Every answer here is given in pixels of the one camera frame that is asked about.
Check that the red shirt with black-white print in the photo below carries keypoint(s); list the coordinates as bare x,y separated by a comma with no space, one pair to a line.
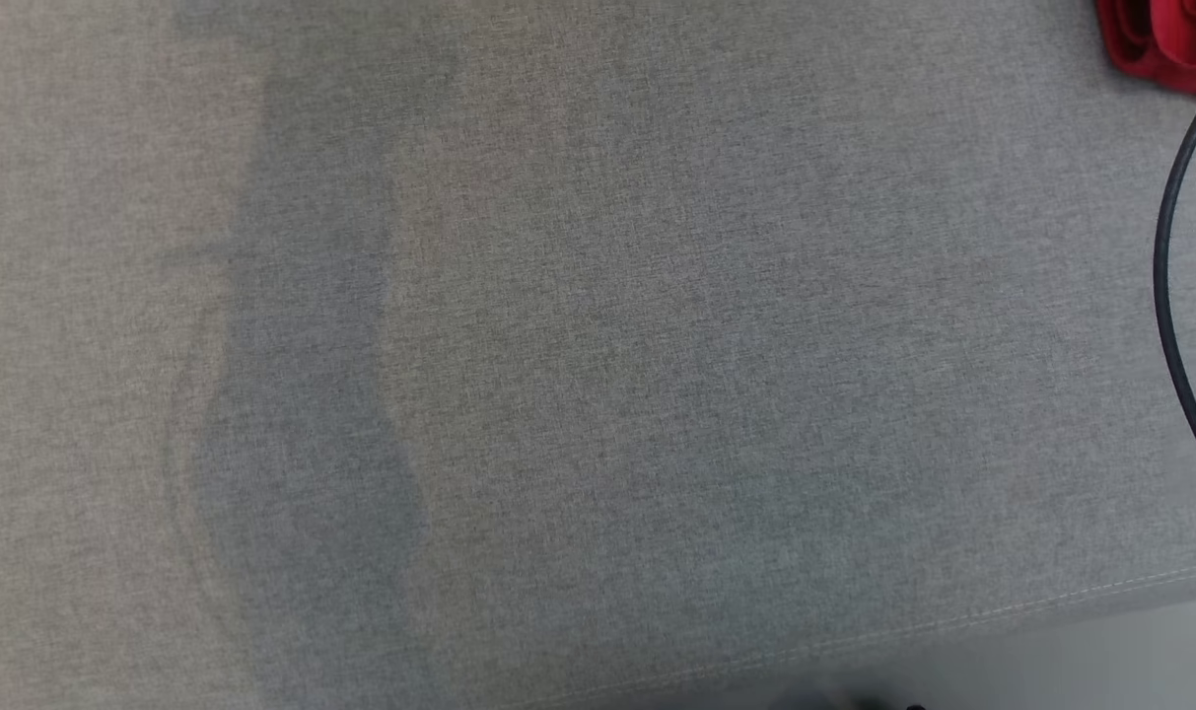
1179,39

